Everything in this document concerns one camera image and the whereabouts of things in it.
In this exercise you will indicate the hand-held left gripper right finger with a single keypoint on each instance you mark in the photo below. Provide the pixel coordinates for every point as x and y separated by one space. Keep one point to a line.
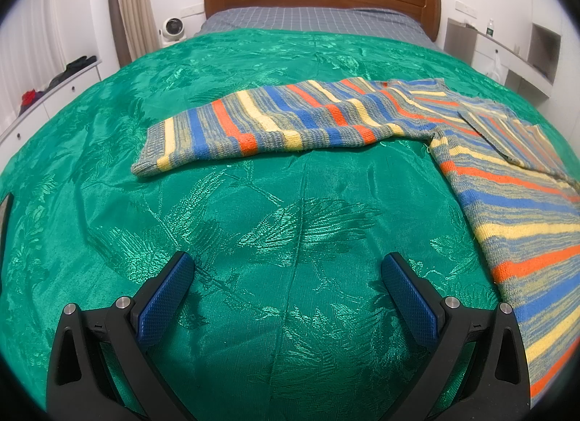
408 298

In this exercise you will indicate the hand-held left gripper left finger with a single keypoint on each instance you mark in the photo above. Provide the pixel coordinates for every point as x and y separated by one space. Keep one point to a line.
168 294

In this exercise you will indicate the striped knit sweater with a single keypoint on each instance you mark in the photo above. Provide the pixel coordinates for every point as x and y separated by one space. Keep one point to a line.
512 203

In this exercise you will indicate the dark clothes pile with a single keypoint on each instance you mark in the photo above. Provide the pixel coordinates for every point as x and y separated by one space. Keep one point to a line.
75 68

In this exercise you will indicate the green patterned blanket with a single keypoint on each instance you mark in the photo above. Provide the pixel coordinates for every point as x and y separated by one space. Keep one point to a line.
272 221

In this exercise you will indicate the black smartphone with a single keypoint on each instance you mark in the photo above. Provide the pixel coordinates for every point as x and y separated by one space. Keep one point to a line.
4 221

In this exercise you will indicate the white drawer cabinet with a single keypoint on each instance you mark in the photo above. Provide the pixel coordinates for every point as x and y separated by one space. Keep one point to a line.
50 104

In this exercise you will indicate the red cloth item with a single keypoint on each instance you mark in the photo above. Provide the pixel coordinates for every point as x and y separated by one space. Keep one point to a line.
31 98

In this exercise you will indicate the clear plastic bag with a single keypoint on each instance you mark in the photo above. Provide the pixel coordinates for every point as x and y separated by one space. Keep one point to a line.
494 68

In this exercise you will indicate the white built-in desk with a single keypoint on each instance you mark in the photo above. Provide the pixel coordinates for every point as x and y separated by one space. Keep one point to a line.
512 58

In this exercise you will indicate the white desk fan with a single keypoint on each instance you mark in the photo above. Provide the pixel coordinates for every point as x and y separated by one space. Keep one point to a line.
171 29

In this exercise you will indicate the small plastic bottle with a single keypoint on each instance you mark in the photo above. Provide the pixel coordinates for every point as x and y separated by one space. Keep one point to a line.
490 28

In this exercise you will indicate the beige curtain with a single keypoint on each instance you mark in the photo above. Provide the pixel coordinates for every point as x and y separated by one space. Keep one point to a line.
133 9

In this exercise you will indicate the white sheer curtain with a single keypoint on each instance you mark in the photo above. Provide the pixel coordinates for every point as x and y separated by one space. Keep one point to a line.
63 22

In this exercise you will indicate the grey checked bed sheet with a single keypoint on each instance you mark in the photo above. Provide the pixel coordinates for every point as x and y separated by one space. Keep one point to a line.
317 20

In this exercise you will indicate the white wall socket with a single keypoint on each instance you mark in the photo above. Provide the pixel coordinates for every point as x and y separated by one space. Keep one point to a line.
465 9

